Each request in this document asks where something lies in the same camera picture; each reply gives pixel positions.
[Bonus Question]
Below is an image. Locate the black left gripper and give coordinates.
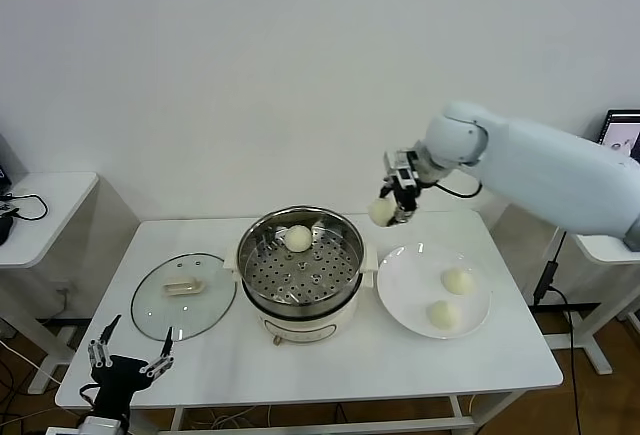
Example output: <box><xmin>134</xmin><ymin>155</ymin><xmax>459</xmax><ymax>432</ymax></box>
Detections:
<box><xmin>87</xmin><ymin>314</ymin><xmax>177</xmax><ymax>419</ymax></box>

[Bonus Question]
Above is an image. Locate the thin black looped cable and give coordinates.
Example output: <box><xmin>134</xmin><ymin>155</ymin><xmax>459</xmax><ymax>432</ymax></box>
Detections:
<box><xmin>0</xmin><ymin>191</ymin><xmax>51</xmax><ymax>221</ymax></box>

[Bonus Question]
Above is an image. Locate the black cable with adapter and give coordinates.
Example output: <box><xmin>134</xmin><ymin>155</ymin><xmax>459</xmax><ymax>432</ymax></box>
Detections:
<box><xmin>532</xmin><ymin>229</ymin><xmax>586</xmax><ymax>435</ymax></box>

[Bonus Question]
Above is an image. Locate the tangled white cable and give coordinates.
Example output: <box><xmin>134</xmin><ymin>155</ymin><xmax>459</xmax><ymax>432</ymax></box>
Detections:
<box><xmin>207</xmin><ymin>403</ymin><xmax>274</xmax><ymax>431</ymax></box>

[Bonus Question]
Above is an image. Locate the white floor cable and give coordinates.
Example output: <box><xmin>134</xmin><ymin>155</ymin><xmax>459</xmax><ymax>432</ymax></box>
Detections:
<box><xmin>0</xmin><ymin>339</ymin><xmax>65</xmax><ymax>387</ymax></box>

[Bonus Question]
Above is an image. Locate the black open laptop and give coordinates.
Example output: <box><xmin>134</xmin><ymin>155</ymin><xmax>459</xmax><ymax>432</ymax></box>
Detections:
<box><xmin>0</xmin><ymin>132</ymin><xmax>27</xmax><ymax>195</ymax></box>

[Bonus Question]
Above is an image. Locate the white steamed baozi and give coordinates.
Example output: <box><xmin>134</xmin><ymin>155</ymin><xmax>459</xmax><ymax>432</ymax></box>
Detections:
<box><xmin>367</xmin><ymin>198</ymin><xmax>396</xmax><ymax>228</ymax></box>
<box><xmin>441</xmin><ymin>268</ymin><xmax>475</xmax><ymax>297</ymax></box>
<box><xmin>284</xmin><ymin>224</ymin><xmax>315</xmax><ymax>253</ymax></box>
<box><xmin>426</xmin><ymin>300</ymin><xmax>462</xmax><ymax>330</ymax></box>

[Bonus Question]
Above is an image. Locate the cream electric cooker pot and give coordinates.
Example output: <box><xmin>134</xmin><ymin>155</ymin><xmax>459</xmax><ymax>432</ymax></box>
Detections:
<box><xmin>241</xmin><ymin>272</ymin><xmax>376</xmax><ymax>347</ymax></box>

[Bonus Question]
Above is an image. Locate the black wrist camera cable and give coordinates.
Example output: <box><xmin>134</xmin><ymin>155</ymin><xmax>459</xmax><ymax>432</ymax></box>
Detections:
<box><xmin>430</xmin><ymin>178</ymin><xmax>484</xmax><ymax>200</ymax></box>

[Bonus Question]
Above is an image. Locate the round glass pot lid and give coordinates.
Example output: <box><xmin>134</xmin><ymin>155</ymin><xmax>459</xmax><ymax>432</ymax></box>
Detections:
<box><xmin>131</xmin><ymin>253</ymin><xmax>238</xmax><ymax>343</ymax></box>

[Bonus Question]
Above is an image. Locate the perforated steel steamer basket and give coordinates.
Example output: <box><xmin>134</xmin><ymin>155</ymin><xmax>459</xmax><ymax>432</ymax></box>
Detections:
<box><xmin>224</xmin><ymin>205</ymin><xmax>380</xmax><ymax>312</ymax></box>

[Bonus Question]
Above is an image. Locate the round white plate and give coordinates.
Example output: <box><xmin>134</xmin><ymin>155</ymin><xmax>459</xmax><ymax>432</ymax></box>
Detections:
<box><xmin>377</xmin><ymin>243</ymin><xmax>493</xmax><ymax>341</ymax></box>

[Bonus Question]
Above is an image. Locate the grey open laptop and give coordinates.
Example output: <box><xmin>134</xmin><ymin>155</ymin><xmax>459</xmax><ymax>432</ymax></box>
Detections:
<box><xmin>597</xmin><ymin>108</ymin><xmax>640</xmax><ymax>159</ymax></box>

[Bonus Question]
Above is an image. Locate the white side table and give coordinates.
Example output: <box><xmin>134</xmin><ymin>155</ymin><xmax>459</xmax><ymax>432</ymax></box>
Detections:
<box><xmin>0</xmin><ymin>170</ymin><xmax>101</xmax><ymax>397</ymax></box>
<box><xmin>542</xmin><ymin>227</ymin><xmax>640</xmax><ymax>377</ymax></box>

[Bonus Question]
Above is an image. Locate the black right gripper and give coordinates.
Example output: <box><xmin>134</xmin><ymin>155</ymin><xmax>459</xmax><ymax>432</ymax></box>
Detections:
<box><xmin>378</xmin><ymin>178</ymin><xmax>427</xmax><ymax>228</ymax></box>

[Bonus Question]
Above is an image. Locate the white table frame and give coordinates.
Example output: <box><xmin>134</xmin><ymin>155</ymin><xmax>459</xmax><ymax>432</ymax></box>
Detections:
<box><xmin>94</xmin><ymin>394</ymin><xmax>531</xmax><ymax>435</ymax></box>

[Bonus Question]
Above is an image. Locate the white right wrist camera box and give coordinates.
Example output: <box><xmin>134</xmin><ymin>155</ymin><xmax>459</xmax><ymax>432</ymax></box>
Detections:
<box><xmin>383</xmin><ymin>150</ymin><xmax>420</xmax><ymax>187</ymax></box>

